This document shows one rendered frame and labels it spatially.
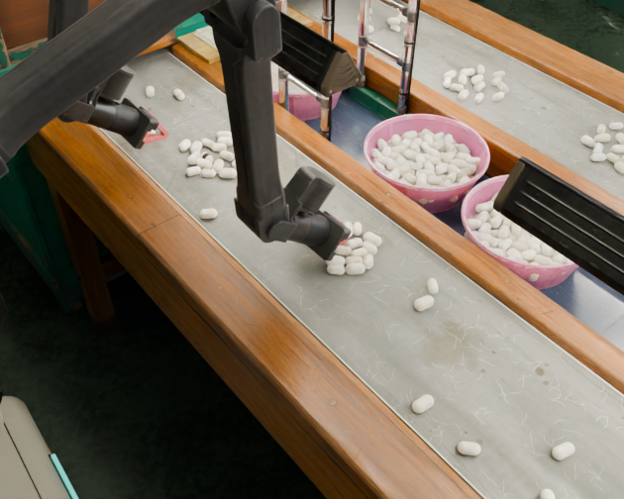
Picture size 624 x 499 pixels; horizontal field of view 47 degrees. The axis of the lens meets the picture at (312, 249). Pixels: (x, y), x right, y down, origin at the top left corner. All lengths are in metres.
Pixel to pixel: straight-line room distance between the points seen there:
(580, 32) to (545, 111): 2.10
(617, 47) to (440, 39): 1.88
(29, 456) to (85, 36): 1.12
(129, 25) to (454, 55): 1.29
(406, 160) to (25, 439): 1.03
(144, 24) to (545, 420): 0.80
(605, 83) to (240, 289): 1.07
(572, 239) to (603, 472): 0.37
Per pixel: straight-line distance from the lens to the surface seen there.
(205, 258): 1.32
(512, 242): 1.45
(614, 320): 1.44
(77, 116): 1.37
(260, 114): 0.98
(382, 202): 1.43
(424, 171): 1.55
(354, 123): 1.80
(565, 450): 1.14
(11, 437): 1.77
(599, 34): 3.91
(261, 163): 1.04
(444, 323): 1.26
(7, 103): 0.79
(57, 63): 0.79
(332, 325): 1.23
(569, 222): 0.96
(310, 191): 1.17
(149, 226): 1.40
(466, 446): 1.10
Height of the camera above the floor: 1.69
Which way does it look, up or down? 44 degrees down
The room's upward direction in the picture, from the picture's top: 1 degrees clockwise
